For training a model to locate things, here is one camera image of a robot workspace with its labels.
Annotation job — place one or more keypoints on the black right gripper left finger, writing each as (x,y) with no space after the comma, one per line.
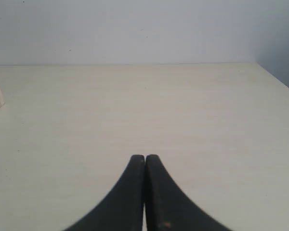
(122,208)

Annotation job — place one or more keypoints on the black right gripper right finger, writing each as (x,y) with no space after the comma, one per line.
(167,208)

